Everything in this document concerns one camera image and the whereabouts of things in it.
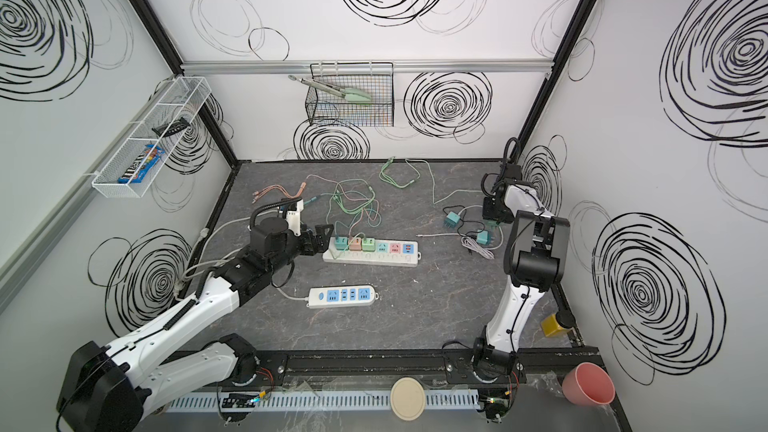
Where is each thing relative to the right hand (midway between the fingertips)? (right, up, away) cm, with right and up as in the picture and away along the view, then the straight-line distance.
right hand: (497, 213), depth 98 cm
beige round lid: (-32, -38, -34) cm, 60 cm away
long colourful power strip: (-37, -11, -7) cm, 39 cm away
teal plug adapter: (-51, -8, -9) cm, 52 cm away
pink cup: (+6, -34, -35) cm, 49 cm away
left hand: (-54, -2, -19) cm, 57 cm away
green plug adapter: (-5, -8, -2) cm, 9 cm away
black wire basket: (-58, +38, +10) cm, 70 cm away
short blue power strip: (-52, -22, -16) cm, 58 cm away
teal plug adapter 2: (-15, -3, +3) cm, 15 cm away
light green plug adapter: (-42, -9, -9) cm, 44 cm away
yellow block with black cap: (+6, -25, -25) cm, 36 cm away
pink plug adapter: (-46, -8, -9) cm, 48 cm away
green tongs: (-49, +38, -7) cm, 63 cm away
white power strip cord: (-101, -10, +3) cm, 101 cm away
